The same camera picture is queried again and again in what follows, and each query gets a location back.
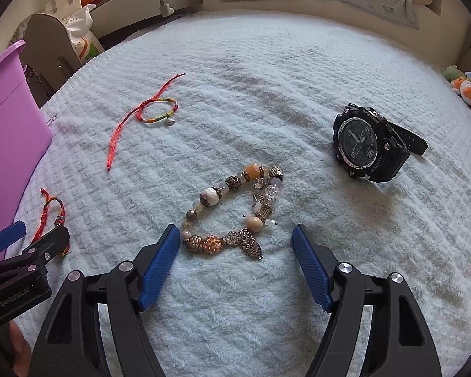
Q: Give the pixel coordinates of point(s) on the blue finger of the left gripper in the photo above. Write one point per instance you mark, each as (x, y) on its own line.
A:
(12, 234)

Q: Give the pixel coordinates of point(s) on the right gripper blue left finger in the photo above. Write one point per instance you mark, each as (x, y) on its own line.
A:
(153, 263)

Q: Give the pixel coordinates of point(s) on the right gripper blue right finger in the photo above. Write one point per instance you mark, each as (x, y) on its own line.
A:
(318, 266)

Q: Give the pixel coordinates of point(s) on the purple plastic storage bin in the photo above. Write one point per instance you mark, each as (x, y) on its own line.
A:
(24, 133)

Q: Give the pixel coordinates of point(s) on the left hand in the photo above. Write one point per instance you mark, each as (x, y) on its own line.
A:
(21, 351)

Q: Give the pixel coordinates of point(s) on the black digital wrist watch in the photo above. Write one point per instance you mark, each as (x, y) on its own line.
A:
(369, 146)

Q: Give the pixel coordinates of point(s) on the light blue quilted bedspread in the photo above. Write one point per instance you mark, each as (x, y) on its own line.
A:
(143, 129)

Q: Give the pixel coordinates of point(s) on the grey chair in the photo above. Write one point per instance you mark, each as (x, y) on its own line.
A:
(49, 56)

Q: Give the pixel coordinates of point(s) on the white plastic bag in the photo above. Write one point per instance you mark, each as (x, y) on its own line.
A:
(84, 42)

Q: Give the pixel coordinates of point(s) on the orange white plush toy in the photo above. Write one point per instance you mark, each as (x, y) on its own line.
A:
(462, 88)

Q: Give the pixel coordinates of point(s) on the white paper shopping bag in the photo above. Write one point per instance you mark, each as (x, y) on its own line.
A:
(63, 8)

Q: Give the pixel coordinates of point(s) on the green plush toy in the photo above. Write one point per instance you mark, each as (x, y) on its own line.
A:
(452, 73)

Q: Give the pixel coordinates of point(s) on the grey white bedside cabinet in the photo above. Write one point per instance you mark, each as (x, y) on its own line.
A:
(113, 15)

